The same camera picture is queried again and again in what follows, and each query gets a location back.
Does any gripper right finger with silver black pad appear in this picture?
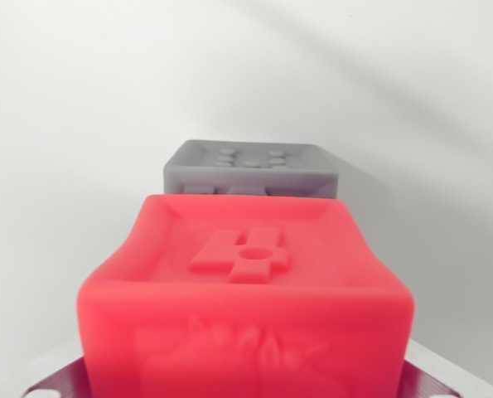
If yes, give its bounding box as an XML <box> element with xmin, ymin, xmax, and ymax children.
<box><xmin>399</xmin><ymin>337</ymin><xmax>493</xmax><ymax>398</ymax></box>

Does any gripper left finger with silver black pad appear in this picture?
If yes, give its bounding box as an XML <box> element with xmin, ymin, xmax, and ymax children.
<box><xmin>20</xmin><ymin>337</ymin><xmax>90</xmax><ymax>398</ymax></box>

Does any red embossed plastic cube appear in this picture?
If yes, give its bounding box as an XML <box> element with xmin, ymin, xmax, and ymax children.
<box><xmin>75</xmin><ymin>193</ymin><xmax>415</xmax><ymax>398</ymax></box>

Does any grey embossed plastic cube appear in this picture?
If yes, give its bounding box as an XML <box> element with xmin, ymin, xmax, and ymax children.
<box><xmin>163</xmin><ymin>139</ymin><xmax>339</xmax><ymax>201</ymax></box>

